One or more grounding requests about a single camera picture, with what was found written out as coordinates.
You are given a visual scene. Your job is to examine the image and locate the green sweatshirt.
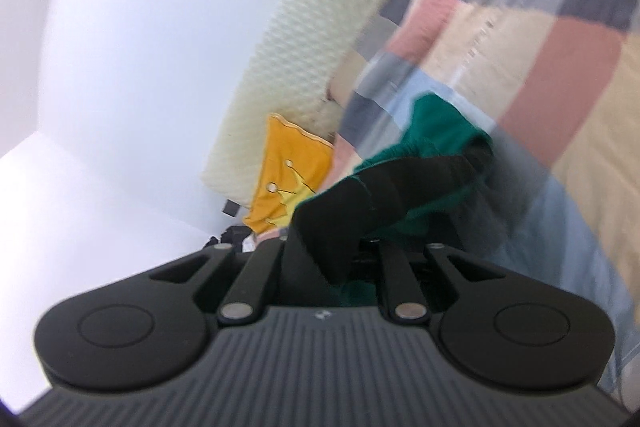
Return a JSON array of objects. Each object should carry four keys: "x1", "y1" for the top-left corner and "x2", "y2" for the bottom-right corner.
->
[{"x1": 280, "y1": 94, "x2": 494, "y2": 307}]

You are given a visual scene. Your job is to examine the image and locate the black and white clothes pile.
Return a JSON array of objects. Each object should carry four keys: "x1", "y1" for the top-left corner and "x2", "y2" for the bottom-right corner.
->
[{"x1": 202, "y1": 225, "x2": 273, "y2": 258}]

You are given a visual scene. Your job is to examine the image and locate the yellow crown cushion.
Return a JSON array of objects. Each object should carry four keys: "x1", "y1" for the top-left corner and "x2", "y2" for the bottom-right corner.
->
[{"x1": 243, "y1": 113, "x2": 334, "y2": 235}]

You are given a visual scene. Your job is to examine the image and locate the checkered pillow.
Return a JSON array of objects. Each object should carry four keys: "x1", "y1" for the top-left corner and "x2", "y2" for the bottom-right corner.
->
[{"x1": 328, "y1": 50, "x2": 378, "y2": 108}]

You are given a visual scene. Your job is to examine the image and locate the checkered patchwork duvet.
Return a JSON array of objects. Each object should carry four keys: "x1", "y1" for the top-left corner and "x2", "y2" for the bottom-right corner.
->
[{"x1": 329, "y1": 0, "x2": 639, "y2": 409}]

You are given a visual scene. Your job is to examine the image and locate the cream quilted headboard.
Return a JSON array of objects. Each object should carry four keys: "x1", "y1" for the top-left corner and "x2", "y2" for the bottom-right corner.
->
[{"x1": 201, "y1": 0, "x2": 411, "y2": 207}]

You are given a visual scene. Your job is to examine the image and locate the dark wall switch left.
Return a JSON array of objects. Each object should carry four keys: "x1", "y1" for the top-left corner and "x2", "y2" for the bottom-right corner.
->
[{"x1": 222, "y1": 199, "x2": 241, "y2": 218}]

